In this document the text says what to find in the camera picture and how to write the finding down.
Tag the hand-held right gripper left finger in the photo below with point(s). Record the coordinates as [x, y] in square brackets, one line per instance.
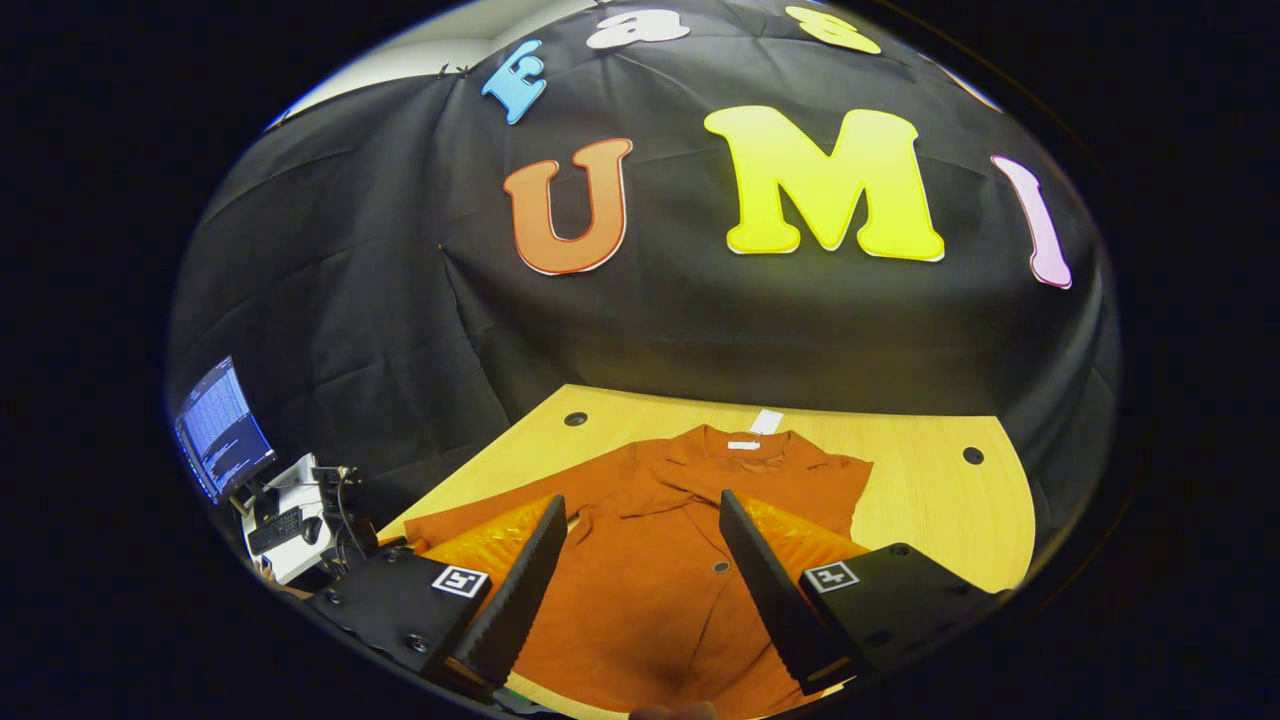
[515, 600]

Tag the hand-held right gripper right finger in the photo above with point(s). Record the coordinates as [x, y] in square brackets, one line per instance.
[775, 600]

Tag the rust orange knit garment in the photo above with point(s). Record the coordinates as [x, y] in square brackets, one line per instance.
[650, 600]

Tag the black computer mouse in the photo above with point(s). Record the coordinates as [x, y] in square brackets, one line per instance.
[311, 530]

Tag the black keyboard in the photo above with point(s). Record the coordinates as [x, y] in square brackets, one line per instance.
[277, 530]

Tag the white side desk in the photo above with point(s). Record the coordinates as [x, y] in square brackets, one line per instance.
[290, 480]

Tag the black backdrop cloth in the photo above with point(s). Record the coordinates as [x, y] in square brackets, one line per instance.
[650, 330]

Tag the computer monitor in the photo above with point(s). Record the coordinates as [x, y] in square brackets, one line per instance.
[222, 430]

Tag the small black cloth clip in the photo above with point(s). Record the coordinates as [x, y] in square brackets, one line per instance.
[443, 70]

